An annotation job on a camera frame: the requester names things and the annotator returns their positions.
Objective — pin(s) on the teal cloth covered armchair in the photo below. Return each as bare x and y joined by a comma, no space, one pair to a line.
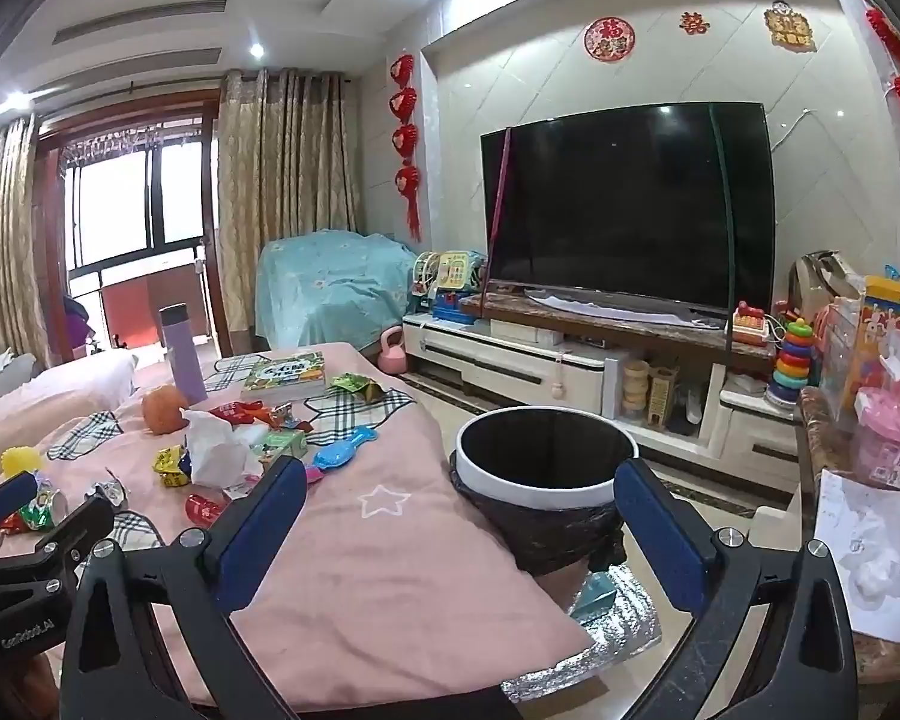
330,285

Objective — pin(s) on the green gold snack bag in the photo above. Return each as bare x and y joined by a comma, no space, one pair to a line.
354,387

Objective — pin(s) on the yellow toy box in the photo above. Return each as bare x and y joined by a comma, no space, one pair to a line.
881,345

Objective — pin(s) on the black flat television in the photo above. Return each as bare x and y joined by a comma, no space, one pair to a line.
630,202

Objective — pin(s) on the white paper sheets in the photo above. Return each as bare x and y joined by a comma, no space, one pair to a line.
870,540

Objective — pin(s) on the pink kettlebell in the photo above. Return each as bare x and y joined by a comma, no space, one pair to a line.
392,354

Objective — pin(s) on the white tissue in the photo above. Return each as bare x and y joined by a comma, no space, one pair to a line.
214,454

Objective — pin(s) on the pale pink cushion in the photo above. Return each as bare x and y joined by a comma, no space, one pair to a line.
45,397

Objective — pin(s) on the purple garment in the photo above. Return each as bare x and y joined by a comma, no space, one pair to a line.
76,326

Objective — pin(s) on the white television cabinet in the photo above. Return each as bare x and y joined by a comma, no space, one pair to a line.
510,360

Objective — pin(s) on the purple drink bottle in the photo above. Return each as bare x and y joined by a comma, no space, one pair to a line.
184,360

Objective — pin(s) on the green red foil packet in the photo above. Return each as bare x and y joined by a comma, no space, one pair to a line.
45,508

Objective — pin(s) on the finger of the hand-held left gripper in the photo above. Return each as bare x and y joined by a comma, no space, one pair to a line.
90,525
4,499

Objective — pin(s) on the silver foil wrapper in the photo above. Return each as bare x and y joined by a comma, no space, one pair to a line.
106,493

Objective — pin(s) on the gold figure wall decoration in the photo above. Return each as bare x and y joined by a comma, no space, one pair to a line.
789,28

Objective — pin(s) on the colourful activity toy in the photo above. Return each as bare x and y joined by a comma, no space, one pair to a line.
454,271

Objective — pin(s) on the round red wall decoration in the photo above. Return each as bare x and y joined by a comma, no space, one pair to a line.
609,37

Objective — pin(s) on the small red packet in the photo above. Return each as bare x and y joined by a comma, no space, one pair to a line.
206,510

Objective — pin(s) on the yellow stacked containers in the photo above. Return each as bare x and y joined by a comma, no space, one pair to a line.
635,388

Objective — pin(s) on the red blue candy wrappers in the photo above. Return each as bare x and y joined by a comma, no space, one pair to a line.
291,416

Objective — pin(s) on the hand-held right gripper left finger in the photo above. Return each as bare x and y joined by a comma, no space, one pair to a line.
262,532

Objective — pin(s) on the pink pole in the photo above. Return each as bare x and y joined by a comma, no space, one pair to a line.
499,210

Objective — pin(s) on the teal packet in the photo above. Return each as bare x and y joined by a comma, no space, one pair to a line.
592,596

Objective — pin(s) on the yellow candy packet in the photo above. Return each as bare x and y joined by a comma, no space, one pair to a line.
171,463

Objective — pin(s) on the pink blanket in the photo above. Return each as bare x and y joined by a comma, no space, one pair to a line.
382,562

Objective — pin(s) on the dark green hoop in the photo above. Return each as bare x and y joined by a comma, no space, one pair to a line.
726,240

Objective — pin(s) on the ceiling air vent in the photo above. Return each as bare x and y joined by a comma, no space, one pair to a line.
142,21

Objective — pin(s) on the pink toy package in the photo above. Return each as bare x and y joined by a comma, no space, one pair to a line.
892,435

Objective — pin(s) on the red toy telephone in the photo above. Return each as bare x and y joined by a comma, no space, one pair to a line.
751,326

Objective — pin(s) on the green snack packet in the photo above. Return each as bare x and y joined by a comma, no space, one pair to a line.
283,446

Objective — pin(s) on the yellow spiky ball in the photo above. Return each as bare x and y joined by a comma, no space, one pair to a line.
21,461

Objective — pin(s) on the blue toy cash register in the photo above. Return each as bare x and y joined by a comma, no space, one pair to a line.
454,309

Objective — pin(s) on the beige patterned curtain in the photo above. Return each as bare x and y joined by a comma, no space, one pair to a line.
0,240
285,195

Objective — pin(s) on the green picture book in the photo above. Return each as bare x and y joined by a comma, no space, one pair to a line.
285,373

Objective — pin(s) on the white cloth under television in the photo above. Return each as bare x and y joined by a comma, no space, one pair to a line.
615,309

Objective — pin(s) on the light blue plastic toy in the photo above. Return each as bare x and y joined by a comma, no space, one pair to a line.
345,448

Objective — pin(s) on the orange fruit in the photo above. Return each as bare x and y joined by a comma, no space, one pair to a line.
163,411

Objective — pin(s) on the balcony window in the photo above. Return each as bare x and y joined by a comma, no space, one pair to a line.
127,210

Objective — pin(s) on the red paper character decoration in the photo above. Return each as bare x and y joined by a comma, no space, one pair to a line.
694,24

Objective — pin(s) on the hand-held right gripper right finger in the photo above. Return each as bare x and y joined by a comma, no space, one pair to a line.
660,540

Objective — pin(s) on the brown paper bag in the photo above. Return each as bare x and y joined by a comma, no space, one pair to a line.
821,285

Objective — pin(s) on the black white-rimmed trash bin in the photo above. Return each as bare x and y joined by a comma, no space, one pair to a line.
540,457

